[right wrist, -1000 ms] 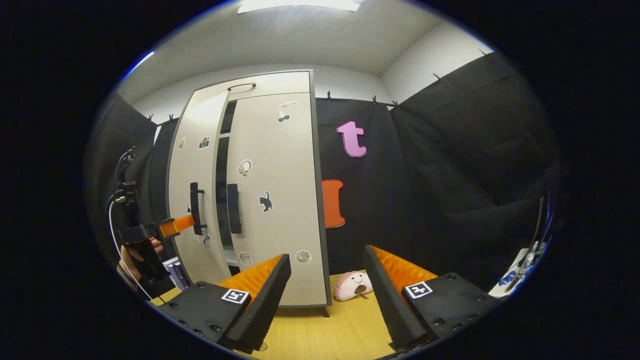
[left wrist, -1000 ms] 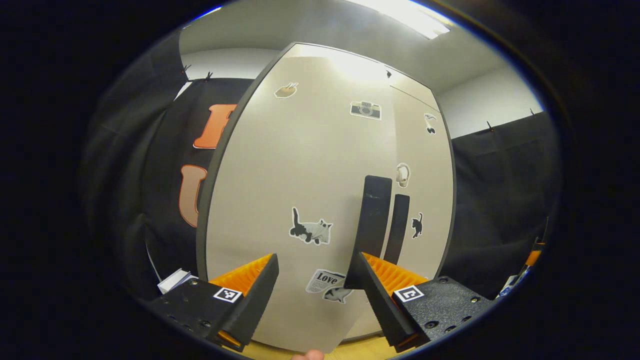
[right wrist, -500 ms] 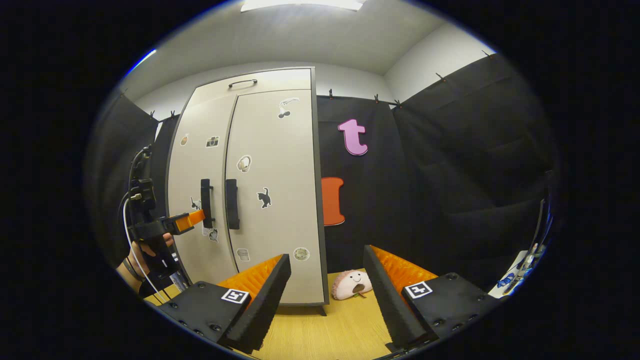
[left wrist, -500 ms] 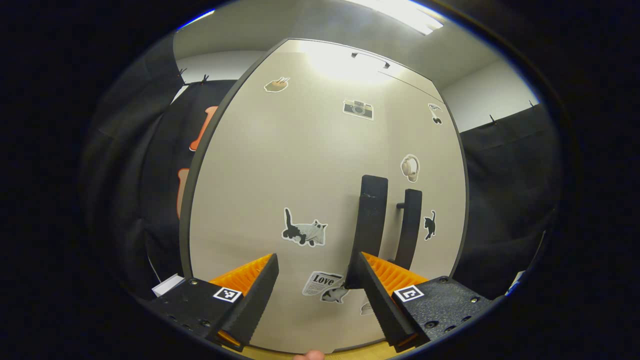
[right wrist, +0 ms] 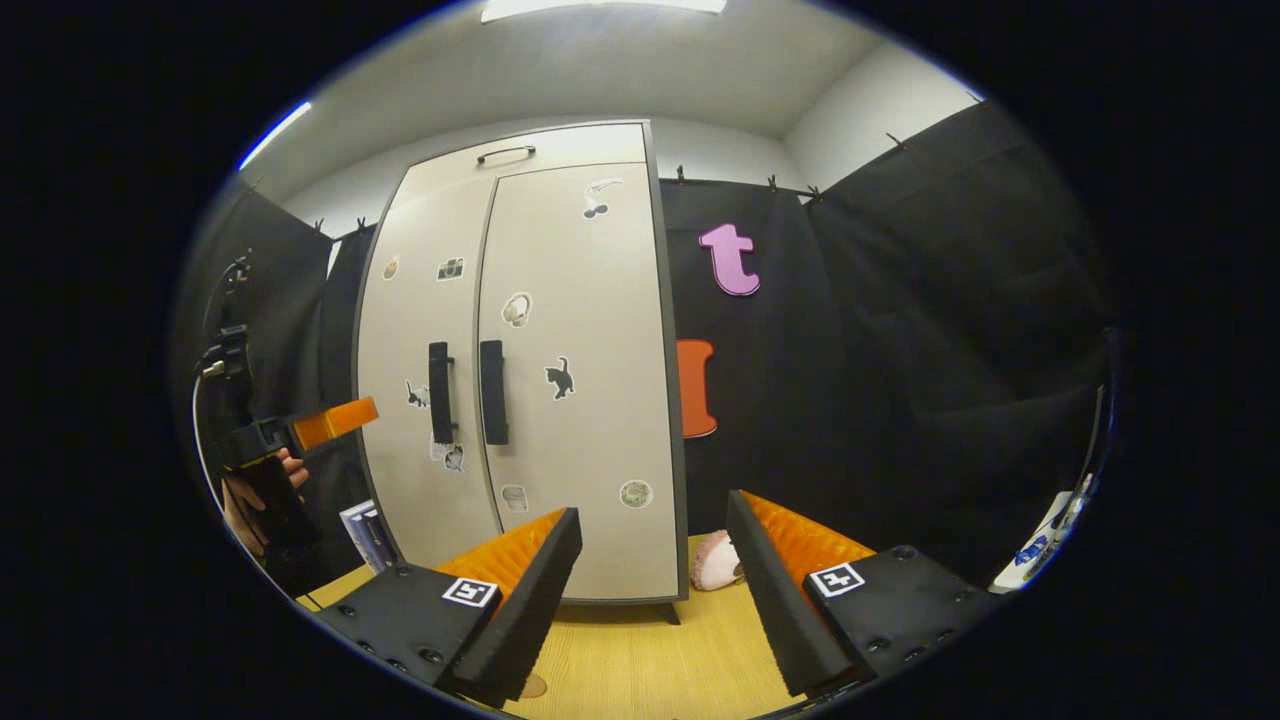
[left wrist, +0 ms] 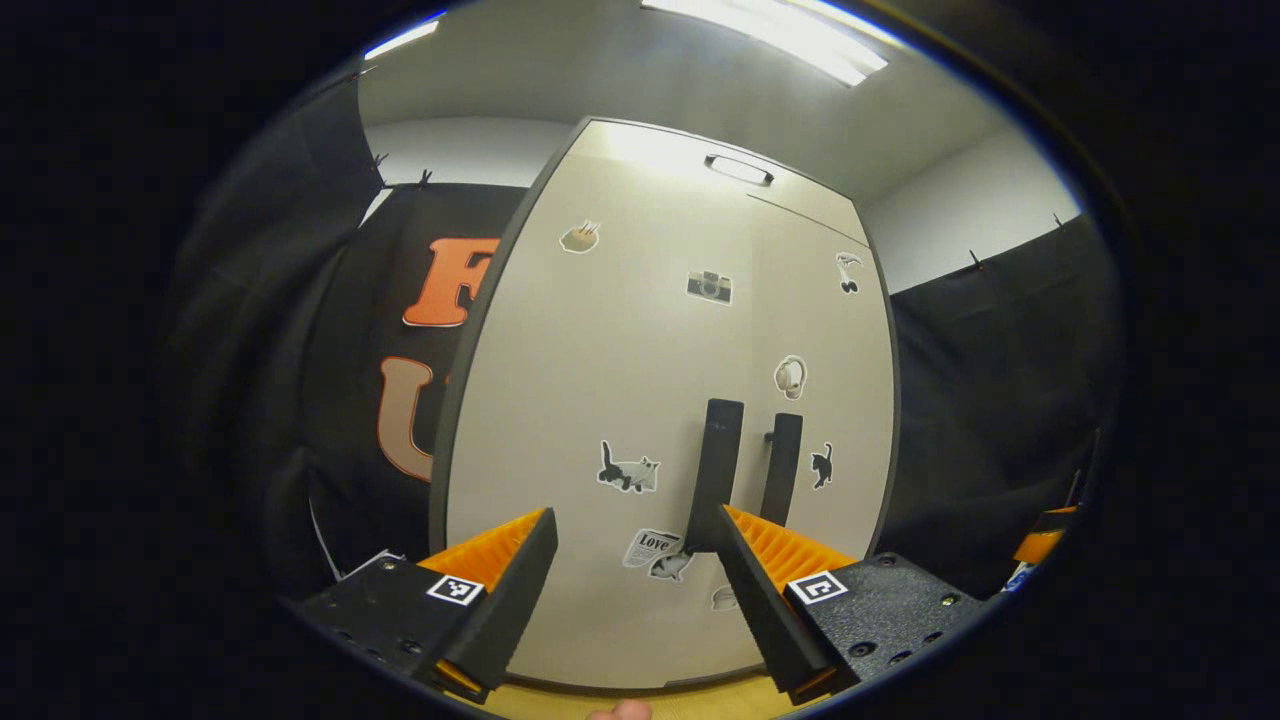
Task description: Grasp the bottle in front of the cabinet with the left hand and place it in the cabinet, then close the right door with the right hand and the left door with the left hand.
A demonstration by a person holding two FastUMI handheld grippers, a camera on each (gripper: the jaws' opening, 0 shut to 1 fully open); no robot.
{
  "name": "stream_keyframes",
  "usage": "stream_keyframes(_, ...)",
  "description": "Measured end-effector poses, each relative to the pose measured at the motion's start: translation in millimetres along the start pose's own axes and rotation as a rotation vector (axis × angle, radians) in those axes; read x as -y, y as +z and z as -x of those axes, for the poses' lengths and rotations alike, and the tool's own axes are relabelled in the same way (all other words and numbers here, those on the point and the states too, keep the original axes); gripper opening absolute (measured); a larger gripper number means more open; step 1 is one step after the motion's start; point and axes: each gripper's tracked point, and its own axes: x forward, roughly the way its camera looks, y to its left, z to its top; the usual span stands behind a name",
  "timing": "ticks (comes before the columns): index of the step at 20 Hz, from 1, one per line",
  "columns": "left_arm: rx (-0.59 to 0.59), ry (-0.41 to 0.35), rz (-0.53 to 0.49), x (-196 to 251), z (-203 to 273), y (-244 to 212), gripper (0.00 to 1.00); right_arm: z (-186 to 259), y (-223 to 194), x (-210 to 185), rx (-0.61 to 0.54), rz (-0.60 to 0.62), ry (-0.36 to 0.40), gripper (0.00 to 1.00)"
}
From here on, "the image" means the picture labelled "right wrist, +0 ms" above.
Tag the pink and white plush item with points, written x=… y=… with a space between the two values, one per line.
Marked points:
x=715 y=562

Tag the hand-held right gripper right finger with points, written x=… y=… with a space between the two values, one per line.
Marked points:
x=775 y=600

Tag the round brown coaster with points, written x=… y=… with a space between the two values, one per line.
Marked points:
x=534 y=685

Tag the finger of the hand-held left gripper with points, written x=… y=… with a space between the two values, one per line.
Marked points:
x=335 y=422

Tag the black backdrop cloth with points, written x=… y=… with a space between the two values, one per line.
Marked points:
x=900 y=350

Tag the white door with headphones sticker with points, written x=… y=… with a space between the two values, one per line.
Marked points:
x=600 y=450

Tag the short ceiling light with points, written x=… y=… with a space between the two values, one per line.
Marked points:
x=275 y=135

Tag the long ceiling light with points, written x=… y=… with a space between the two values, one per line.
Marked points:
x=600 y=8

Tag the white and blue item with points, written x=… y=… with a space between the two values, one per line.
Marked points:
x=1040 y=550

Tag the black mounted device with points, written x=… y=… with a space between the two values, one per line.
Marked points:
x=232 y=355

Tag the white open-front cabinet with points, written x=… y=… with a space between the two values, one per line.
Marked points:
x=560 y=140

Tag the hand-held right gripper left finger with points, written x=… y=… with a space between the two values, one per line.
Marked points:
x=530 y=610

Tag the white and blue box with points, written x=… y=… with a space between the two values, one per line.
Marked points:
x=365 y=535

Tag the white door with camera sticker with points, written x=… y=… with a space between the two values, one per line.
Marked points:
x=400 y=330

